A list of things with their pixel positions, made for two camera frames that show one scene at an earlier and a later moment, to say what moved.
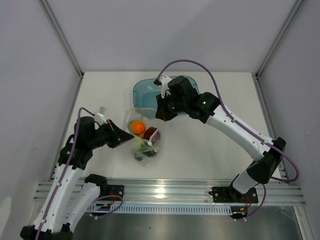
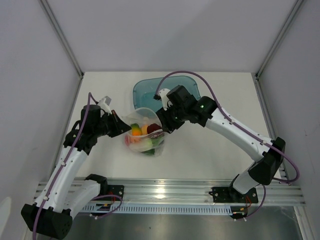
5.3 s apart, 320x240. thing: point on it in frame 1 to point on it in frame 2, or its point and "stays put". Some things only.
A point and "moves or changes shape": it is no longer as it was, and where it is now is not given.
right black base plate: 229,194 stays put
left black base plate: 113,189 stays put
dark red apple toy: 152,134 moves or changes shape
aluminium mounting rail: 274,192 stays put
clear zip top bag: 146,140 moves or changes shape
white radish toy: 137,143 to 144,144
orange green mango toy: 136,126 moves or changes shape
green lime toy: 139,158 to 149,152
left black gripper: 118,136 to 120,126
